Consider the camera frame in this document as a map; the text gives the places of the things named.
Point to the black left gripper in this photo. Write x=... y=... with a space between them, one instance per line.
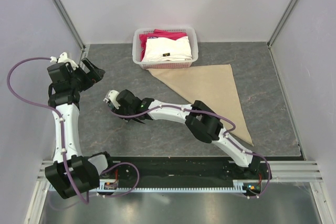
x=93 y=76

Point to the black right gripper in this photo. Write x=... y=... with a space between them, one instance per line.
x=119 y=110

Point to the beige cloth napkin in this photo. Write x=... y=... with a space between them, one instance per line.
x=214 y=85

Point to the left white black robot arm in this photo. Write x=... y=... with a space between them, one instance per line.
x=71 y=173

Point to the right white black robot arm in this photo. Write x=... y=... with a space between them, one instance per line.
x=204 y=124

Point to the white folded shirt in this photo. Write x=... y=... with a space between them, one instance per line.
x=163 y=49

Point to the white plastic basket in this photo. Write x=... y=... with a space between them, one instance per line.
x=136 y=49

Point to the pink folded garment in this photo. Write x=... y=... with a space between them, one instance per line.
x=158 y=34

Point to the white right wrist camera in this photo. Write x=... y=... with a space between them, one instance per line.
x=111 y=98

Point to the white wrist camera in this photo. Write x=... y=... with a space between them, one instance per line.
x=63 y=58
x=111 y=98

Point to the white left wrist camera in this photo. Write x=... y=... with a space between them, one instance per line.
x=63 y=58

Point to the left aluminium frame post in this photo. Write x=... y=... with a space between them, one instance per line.
x=67 y=20

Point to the aluminium frame post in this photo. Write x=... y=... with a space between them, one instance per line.
x=285 y=16
x=67 y=20

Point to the blue slotted cable duct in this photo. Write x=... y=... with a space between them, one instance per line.
x=105 y=188

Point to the right aluminium frame post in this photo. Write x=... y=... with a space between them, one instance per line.
x=285 y=16

